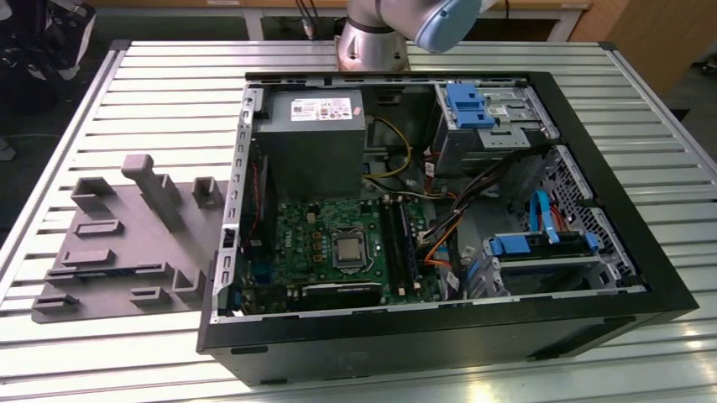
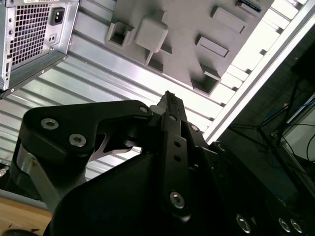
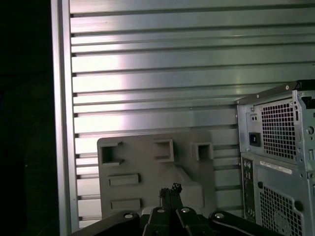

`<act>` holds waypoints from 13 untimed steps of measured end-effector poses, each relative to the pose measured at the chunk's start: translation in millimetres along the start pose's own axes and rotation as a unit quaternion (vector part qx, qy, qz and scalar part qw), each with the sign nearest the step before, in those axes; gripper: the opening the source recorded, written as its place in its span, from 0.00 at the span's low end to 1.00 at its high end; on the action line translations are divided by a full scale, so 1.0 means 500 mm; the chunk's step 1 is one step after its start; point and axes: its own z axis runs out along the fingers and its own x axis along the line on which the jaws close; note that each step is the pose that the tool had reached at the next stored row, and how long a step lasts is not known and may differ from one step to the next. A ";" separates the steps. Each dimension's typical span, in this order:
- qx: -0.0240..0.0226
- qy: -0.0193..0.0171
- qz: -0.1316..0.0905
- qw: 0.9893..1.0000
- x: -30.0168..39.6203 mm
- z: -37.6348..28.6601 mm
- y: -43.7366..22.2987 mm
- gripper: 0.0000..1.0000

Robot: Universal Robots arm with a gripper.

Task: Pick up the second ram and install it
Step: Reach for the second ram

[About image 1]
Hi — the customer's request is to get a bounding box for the blue RAM stick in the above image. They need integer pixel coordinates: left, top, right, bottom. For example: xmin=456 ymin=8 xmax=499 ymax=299
xmin=46 ymin=263 xmax=173 ymax=280

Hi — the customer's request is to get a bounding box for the black RAM slot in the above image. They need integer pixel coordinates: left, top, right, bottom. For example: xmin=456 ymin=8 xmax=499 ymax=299
xmin=380 ymin=195 xmax=408 ymax=296

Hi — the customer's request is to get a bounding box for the grey parts rack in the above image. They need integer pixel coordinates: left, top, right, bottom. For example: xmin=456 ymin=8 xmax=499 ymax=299
xmin=31 ymin=154 xmax=234 ymax=324

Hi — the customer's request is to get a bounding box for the grey power supply unit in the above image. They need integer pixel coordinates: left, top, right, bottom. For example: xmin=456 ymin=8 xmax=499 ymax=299
xmin=253 ymin=88 xmax=369 ymax=198

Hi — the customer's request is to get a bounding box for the green motherboard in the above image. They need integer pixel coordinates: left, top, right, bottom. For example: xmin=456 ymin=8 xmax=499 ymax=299
xmin=238 ymin=196 xmax=444 ymax=314

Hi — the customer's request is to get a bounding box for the silver CPU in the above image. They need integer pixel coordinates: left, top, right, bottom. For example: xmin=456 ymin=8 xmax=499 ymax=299
xmin=334 ymin=238 xmax=366 ymax=262

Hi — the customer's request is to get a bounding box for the metal CPU socket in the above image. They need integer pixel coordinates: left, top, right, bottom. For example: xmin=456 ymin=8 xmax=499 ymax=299
xmin=329 ymin=226 xmax=376 ymax=276

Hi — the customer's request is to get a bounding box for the blue plastic bay latch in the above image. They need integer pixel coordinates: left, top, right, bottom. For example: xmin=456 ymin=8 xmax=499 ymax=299
xmin=446 ymin=83 xmax=499 ymax=130

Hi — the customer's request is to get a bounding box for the black graphics card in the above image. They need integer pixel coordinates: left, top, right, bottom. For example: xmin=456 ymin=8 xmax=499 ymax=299
xmin=285 ymin=280 xmax=386 ymax=312

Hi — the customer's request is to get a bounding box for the metal optical drive cage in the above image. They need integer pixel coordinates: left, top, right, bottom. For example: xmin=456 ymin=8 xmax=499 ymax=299
xmin=434 ymin=81 xmax=561 ymax=177

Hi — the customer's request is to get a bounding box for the white framed wooden desk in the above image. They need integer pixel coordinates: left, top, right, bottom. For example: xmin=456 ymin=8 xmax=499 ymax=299
xmin=0 ymin=0 xmax=596 ymax=43

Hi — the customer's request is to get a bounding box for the black PC case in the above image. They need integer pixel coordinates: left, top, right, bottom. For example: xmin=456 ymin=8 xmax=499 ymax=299
xmin=194 ymin=71 xmax=700 ymax=386

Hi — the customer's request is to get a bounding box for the hard disk in blue carrier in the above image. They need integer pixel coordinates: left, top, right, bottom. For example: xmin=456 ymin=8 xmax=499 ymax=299
xmin=483 ymin=232 xmax=600 ymax=264

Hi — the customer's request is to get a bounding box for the metal disk bay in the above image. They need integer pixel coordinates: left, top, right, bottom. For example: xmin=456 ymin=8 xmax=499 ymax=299
xmin=462 ymin=251 xmax=645 ymax=303

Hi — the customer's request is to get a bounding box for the wooden cabinet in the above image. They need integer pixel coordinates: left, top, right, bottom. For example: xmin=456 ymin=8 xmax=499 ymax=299
xmin=571 ymin=0 xmax=717 ymax=100

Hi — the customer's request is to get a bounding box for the black hanging cable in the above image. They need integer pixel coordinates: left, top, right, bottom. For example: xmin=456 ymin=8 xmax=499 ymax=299
xmin=297 ymin=0 xmax=317 ymax=39

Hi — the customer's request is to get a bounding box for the red fan wire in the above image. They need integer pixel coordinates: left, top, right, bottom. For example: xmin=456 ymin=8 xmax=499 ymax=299
xmin=249 ymin=159 xmax=269 ymax=249

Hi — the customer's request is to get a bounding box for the yellow wire bundle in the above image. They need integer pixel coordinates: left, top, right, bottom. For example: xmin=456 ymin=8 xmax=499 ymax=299
xmin=362 ymin=117 xmax=414 ymax=181

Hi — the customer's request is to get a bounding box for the black cable bundle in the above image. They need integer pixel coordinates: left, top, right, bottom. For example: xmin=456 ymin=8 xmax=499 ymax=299
xmin=417 ymin=142 xmax=561 ymax=244

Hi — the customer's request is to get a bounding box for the orange wire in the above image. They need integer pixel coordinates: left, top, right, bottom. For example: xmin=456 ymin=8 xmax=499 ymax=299
xmin=421 ymin=234 xmax=456 ymax=268

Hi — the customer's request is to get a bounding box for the blue SATA cable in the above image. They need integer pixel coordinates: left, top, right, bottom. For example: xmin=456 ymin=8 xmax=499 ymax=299
xmin=529 ymin=191 xmax=563 ymax=245

